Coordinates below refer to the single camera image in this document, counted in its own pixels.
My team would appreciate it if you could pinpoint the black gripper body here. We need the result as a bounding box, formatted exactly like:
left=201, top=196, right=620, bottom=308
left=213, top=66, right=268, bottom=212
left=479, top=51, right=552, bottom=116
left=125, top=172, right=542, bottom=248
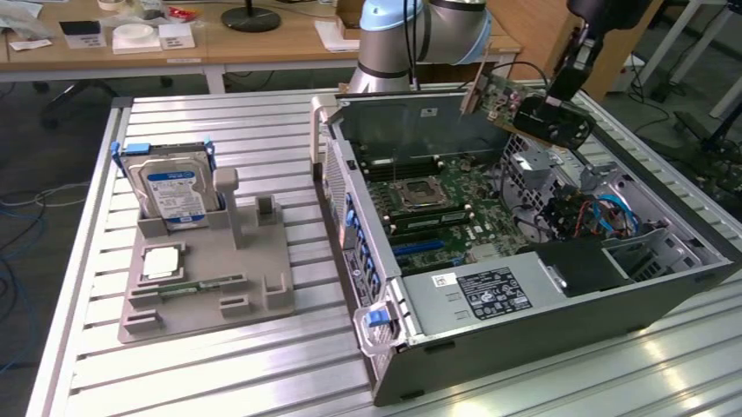
left=566, top=0, right=616, bottom=44

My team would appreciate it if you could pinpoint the green graphics card black fan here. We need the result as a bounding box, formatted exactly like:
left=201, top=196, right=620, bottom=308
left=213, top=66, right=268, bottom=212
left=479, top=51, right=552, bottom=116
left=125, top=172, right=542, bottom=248
left=457, top=41, right=596, bottom=152

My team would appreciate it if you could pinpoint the brown wooden cabinet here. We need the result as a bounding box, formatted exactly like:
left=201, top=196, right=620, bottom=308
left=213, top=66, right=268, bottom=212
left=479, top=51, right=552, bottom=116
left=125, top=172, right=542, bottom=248
left=519, top=0, right=663, bottom=99

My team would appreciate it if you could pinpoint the green motherboard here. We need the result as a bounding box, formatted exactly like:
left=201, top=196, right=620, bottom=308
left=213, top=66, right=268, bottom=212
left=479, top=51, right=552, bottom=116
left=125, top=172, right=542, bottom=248
left=356, top=152, right=550, bottom=278

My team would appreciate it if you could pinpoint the black RAM slot bank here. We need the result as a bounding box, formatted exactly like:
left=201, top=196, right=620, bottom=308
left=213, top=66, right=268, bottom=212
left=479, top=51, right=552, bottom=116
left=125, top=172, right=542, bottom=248
left=361, top=156, right=440, bottom=182

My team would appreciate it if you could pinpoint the CPU socket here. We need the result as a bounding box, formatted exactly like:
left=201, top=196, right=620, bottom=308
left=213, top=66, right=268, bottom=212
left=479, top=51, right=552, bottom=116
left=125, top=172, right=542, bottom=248
left=393, top=176, right=452, bottom=215

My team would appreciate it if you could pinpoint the installed RAM stick white label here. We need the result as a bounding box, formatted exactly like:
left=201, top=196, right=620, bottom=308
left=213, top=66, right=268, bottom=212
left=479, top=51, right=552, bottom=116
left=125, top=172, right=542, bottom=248
left=392, top=210, right=472, bottom=228

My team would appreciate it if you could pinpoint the cardboard box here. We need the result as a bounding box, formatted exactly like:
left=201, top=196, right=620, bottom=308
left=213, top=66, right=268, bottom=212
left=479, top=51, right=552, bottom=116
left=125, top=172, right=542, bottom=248
left=335, top=0, right=373, bottom=30

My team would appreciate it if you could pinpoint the metal disk bay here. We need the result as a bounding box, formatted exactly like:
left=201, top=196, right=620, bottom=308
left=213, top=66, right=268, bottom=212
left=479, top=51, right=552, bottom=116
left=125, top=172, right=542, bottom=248
left=600, top=226, right=727, bottom=284

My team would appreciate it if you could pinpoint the blue expansion slot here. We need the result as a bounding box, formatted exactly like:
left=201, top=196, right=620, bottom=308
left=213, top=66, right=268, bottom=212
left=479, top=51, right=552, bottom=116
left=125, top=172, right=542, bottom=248
left=393, top=238, right=445, bottom=258

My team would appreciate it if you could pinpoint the grey power supply unit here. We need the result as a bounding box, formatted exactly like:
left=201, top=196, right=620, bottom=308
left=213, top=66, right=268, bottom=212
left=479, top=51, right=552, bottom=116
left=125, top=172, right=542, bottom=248
left=397, top=253, right=568, bottom=341

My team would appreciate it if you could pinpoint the wooden desk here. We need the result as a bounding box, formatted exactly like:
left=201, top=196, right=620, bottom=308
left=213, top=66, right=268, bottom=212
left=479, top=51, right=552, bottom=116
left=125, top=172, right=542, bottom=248
left=0, top=0, right=524, bottom=95

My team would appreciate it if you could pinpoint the black round lamp base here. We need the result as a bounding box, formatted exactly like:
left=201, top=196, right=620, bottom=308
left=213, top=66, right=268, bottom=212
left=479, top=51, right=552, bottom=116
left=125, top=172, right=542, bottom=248
left=219, top=0, right=284, bottom=34

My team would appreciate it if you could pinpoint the open black PC case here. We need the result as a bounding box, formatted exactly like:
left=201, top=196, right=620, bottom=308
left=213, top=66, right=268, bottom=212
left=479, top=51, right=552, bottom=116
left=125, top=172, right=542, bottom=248
left=311, top=80, right=742, bottom=407

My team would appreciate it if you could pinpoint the plain white box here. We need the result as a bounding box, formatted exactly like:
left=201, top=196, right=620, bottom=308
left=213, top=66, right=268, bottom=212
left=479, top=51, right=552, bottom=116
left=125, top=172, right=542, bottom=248
left=156, top=22, right=196, bottom=50

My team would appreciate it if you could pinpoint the hard disk blue carrier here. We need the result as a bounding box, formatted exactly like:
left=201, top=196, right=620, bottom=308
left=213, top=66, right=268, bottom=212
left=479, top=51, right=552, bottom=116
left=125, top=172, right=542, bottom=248
left=109, top=139, right=217, bottom=232

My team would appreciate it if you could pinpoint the white box with round dish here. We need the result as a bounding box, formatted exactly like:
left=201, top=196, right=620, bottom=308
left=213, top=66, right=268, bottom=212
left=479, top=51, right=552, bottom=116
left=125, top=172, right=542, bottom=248
left=111, top=23, right=164, bottom=56

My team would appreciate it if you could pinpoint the grey parts rack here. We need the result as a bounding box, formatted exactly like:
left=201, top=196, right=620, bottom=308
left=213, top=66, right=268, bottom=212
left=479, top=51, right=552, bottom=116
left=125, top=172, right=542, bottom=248
left=117, top=167, right=297, bottom=346

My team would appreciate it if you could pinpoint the green RAM stick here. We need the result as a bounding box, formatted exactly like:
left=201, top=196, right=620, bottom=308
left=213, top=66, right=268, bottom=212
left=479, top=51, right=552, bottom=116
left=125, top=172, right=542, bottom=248
left=156, top=281, right=224, bottom=299

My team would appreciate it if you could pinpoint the silver CPU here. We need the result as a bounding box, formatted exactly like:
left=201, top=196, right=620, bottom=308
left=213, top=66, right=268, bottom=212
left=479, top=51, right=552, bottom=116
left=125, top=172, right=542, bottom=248
left=140, top=248, right=187, bottom=280

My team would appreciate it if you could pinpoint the white box black lid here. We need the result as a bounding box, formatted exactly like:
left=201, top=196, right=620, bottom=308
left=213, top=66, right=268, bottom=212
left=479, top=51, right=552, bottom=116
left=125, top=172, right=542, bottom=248
left=57, top=19, right=108, bottom=50

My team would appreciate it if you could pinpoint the black office chair base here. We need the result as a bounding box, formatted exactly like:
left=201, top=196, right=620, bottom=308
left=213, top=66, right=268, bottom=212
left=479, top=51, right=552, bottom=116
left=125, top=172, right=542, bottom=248
left=30, top=75, right=175, bottom=129

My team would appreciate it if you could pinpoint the white paper slip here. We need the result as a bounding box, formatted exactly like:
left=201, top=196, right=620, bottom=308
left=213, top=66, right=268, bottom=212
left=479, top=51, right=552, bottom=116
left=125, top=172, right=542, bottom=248
left=6, top=38, right=54, bottom=51

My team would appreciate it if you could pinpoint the clear plastic bag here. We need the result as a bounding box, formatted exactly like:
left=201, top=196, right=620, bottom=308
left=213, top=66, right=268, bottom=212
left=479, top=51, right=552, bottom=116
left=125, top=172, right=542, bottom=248
left=0, top=7, right=54, bottom=41

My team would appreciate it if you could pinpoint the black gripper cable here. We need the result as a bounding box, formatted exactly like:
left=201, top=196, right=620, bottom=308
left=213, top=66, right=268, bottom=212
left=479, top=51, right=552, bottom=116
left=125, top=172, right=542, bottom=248
left=491, top=60, right=559, bottom=87

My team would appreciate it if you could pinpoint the white table frame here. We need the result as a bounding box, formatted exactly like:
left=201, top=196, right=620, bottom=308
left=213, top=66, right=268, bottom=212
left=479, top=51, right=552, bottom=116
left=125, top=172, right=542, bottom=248
left=635, top=0, right=742, bottom=121

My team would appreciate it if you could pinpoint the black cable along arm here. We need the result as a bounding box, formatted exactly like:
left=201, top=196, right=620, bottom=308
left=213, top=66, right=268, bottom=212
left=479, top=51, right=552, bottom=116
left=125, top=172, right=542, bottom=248
left=404, top=0, right=423, bottom=93

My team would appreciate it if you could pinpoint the blue wire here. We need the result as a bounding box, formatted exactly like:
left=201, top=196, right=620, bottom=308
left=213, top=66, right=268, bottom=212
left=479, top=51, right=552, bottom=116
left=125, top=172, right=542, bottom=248
left=595, top=192, right=643, bottom=239

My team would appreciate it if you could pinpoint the red wire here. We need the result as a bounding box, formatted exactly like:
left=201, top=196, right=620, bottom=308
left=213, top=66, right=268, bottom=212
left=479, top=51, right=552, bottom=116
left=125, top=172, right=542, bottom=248
left=570, top=196, right=604, bottom=241

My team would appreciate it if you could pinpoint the black air duct shroud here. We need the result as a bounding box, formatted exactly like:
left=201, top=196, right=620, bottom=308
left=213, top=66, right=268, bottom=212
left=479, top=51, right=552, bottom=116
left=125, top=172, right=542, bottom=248
left=534, top=240, right=638, bottom=299

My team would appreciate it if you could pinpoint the grey floor cable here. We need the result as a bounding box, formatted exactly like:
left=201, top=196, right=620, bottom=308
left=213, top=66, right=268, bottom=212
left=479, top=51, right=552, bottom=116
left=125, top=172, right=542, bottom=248
left=0, top=181, right=89, bottom=209

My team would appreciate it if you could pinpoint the blue floor cable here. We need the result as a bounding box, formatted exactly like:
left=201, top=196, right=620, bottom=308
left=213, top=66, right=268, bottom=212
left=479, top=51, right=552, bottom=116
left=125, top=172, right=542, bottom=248
left=0, top=190, right=48, bottom=371

